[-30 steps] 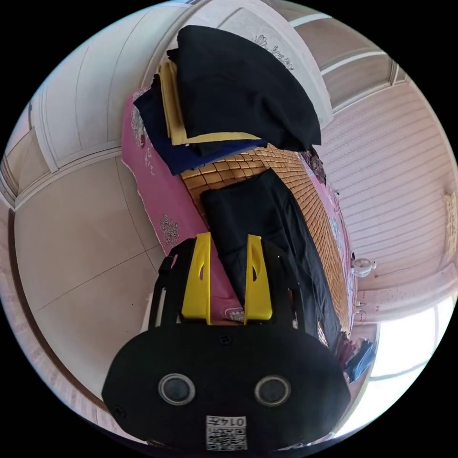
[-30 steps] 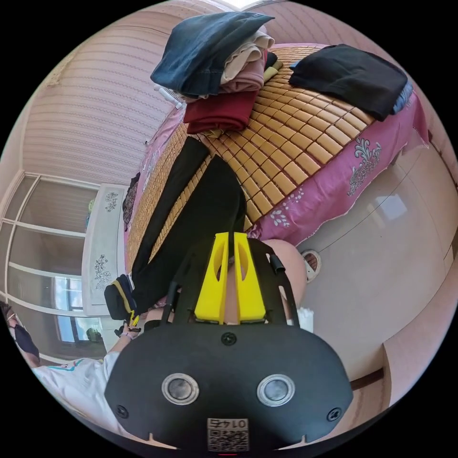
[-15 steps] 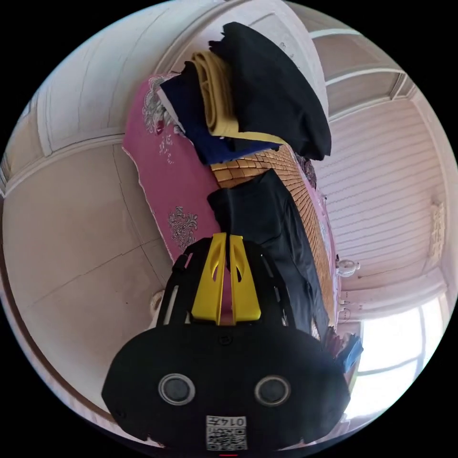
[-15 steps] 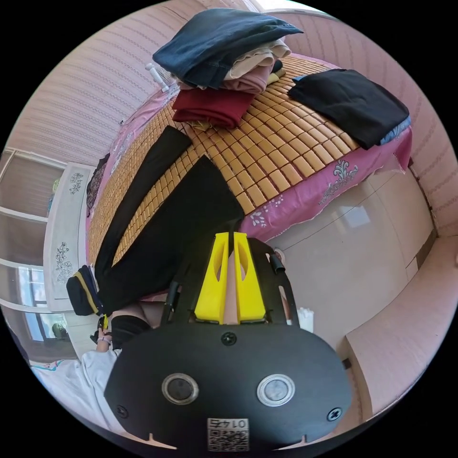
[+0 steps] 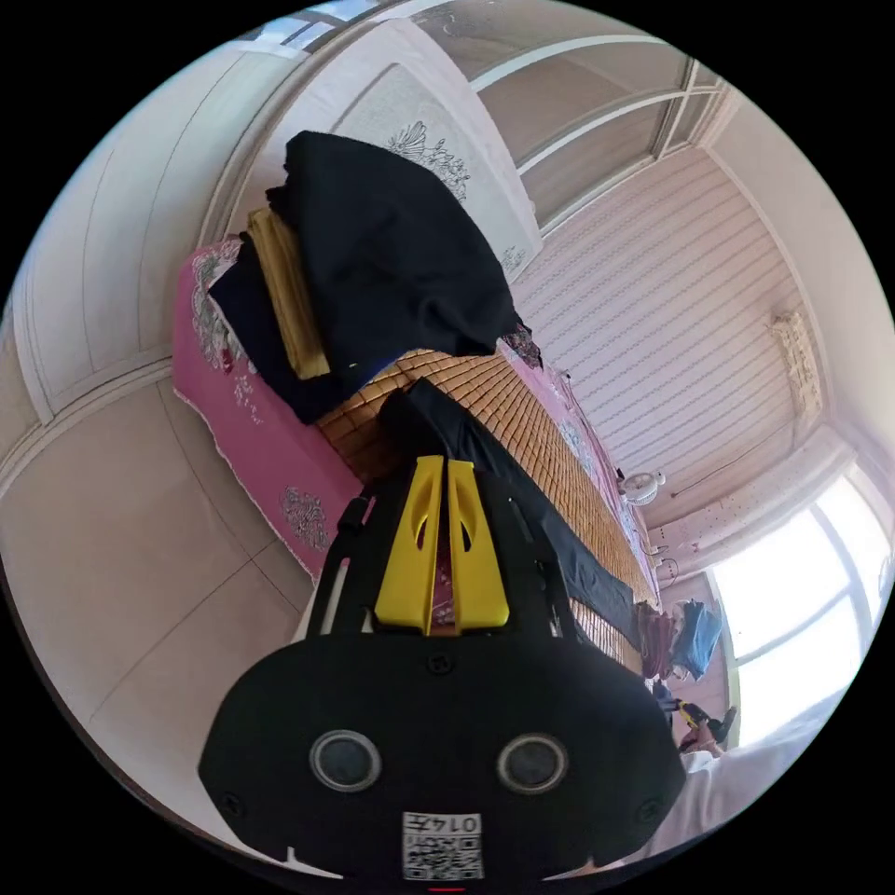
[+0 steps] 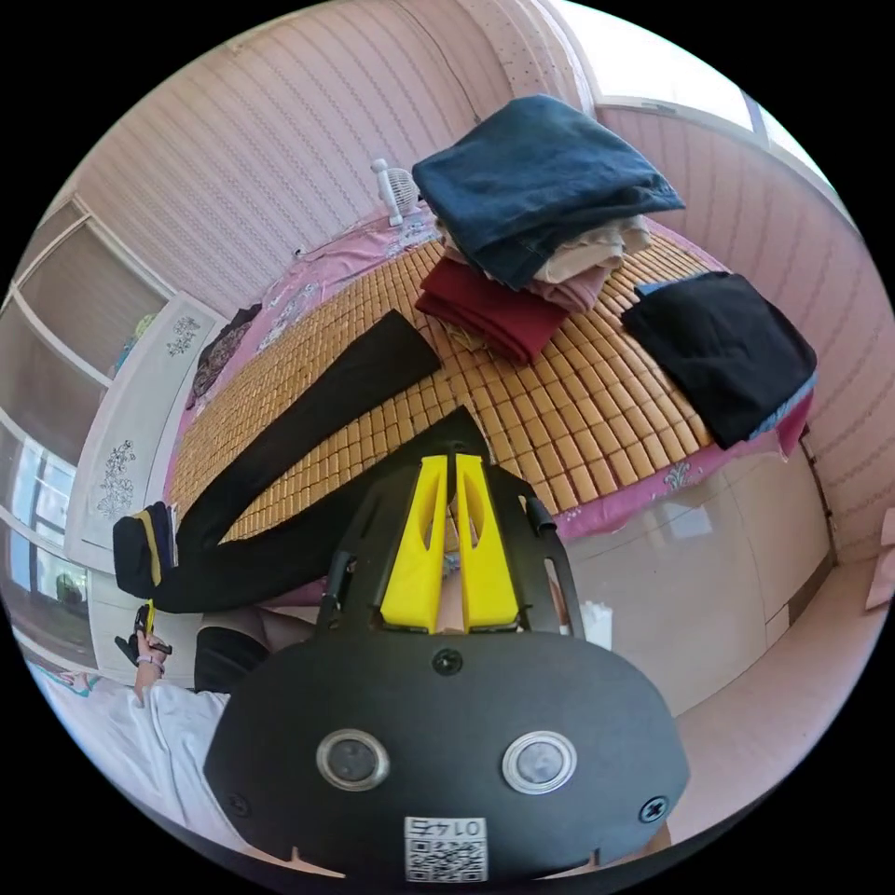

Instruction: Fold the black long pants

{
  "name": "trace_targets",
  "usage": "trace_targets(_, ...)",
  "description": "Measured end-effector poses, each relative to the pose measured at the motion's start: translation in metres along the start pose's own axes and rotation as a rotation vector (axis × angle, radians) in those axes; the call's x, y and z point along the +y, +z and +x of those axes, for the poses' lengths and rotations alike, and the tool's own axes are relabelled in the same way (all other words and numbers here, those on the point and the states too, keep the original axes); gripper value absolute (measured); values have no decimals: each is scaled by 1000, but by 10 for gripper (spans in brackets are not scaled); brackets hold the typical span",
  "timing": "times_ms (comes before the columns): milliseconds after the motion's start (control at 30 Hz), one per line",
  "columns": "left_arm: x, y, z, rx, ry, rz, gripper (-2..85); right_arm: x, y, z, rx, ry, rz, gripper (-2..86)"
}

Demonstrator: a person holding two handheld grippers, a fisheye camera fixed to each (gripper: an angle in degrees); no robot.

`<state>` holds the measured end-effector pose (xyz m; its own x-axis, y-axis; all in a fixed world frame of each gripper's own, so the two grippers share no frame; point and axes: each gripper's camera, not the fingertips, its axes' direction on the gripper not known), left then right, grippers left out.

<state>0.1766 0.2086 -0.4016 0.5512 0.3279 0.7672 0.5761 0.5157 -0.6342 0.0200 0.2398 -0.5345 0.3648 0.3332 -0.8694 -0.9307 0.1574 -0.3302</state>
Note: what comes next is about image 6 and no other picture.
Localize bed with woven mat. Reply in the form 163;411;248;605
161;202;840;630

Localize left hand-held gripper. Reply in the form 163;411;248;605
114;599;174;664

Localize small white fan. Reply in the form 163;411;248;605
370;158;422;227

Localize person's body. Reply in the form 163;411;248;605
27;602;338;865

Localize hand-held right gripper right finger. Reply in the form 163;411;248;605
455;453;521;632

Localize white headboard with flowers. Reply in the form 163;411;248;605
65;290;227;576

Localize window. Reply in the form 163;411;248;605
590;0;851;186
0;412;93;634

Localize pile of black folded clothes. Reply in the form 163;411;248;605
620;270;819;451

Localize pile of clothes with jeans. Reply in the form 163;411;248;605
410;94;688;365

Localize dark patterned garment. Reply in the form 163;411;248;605
184;303;264;411

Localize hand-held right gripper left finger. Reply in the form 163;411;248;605
379;455;449;632

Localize white cupboard with glass doors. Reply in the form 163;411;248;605
0;194;177;456

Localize black long pants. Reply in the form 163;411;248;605
111;307;499;616

